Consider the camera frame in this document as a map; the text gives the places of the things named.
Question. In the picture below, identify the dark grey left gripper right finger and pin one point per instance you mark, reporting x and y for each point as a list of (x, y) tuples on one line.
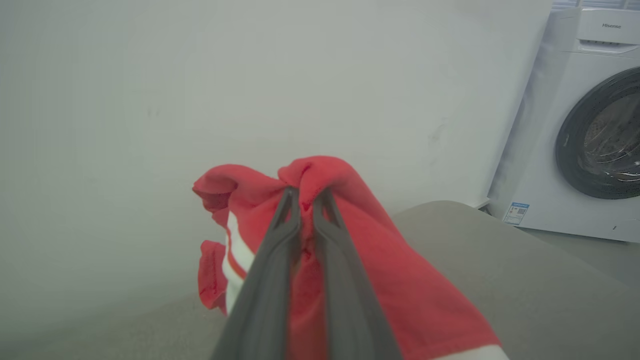
[(350, 310)]

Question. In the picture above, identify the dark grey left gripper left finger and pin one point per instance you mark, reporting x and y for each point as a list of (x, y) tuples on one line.
[(260, 300)]

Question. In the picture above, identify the red and white basketball jersey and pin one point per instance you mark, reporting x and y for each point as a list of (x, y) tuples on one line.
[(405, 290)]

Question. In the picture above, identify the blue white energy label sticker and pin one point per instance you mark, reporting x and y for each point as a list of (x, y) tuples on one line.
[(515, 213)]

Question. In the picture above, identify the dark round washing machine door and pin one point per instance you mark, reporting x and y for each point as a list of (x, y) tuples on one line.
[(570, 145)]

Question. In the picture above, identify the white Hisense washing machine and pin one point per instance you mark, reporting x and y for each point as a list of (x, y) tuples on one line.
[(540, 165)]

